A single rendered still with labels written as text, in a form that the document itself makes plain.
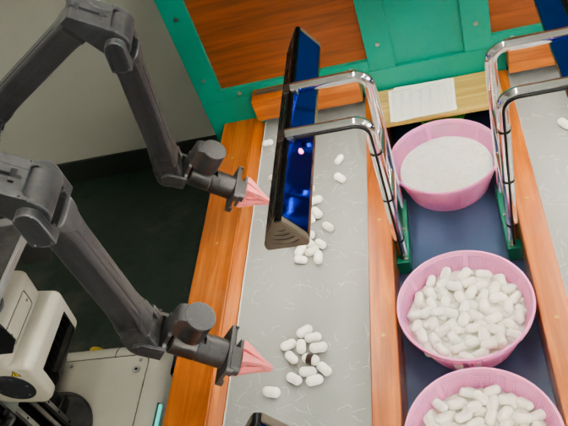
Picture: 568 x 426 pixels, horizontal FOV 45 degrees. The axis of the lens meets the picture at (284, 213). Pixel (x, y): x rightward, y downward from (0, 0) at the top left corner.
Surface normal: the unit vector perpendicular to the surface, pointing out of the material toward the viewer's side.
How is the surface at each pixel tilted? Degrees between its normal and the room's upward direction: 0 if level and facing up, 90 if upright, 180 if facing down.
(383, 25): 90
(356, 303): 0
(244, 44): 90
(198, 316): 41
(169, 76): 90
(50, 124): 90
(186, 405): 0
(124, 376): 0
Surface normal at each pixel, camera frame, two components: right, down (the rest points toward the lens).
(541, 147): -0.29, -0.68
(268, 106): -0.07, 0.72
